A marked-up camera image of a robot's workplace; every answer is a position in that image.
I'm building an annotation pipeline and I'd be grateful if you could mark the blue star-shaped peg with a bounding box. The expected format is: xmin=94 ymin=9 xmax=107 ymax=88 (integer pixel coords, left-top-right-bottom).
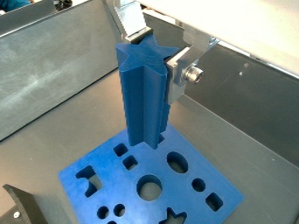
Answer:
xmin=116 ymin=34 xmax=179 ymax=149

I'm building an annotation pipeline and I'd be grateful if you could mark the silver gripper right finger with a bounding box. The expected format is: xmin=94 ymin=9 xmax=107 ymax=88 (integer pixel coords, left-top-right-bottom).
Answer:
xmin=166 ymin=25 xmax=221 ymax=104

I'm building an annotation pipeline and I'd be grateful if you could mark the black bracket corner piece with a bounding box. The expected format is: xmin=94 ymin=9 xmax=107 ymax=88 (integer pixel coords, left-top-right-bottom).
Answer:
xmin=0 ymin=184 xmax=48 ymax=224

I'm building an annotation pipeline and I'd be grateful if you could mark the blue shape-sorting board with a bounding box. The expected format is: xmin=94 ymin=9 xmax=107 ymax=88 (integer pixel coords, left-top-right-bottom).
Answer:
xmin=59 ymin=127 xmax=245 ymax=224

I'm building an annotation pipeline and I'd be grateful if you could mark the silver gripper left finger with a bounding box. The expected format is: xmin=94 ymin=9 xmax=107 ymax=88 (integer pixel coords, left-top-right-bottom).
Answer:
xmin=106 ymin=0 xmax=153 ymax=44

